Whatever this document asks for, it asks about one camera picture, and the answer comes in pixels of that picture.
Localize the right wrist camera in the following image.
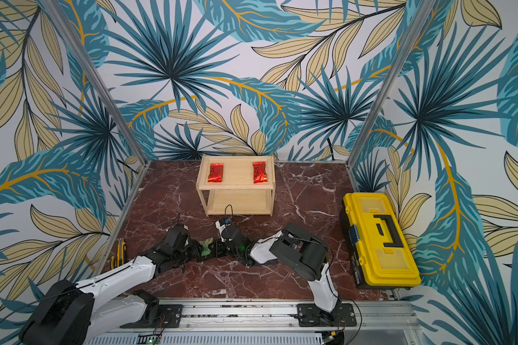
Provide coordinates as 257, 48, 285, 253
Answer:
215, 217, 232, 237

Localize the right aluminium corner post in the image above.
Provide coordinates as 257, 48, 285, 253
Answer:
347, 1, 435, 172

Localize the aluminium front rail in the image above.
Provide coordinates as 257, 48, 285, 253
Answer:
87, 299, 427, 344

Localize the left aluminium corner post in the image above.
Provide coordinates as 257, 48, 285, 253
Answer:
41, 0, 148, 165

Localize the yellow black toolbox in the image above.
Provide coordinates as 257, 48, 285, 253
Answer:
340, 193, 421, 290

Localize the light wooden two-tier shelf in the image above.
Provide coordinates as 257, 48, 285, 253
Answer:
196, 156, 276, 216

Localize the yellow black utility knife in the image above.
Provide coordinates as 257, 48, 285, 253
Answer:
110, 239, 127, 270

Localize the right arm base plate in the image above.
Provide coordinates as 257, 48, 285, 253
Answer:
296, 303, 357, 327

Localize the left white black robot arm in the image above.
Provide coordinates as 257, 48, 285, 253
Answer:
19, 224, 203, 344

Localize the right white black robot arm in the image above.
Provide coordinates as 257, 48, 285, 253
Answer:
211, 217, 340, 313

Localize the red tea bag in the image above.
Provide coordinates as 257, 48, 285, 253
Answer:
253, 162, 268, 183
207, 163, 224, 183

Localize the aluminium corner post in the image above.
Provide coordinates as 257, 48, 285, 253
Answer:
41, 0, 148, 165
347, 1, 435, 172

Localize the green tea bag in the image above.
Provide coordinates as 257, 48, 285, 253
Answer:
199, 238, 214, 258

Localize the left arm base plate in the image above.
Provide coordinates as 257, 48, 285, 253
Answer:
121, 304, 183, 329

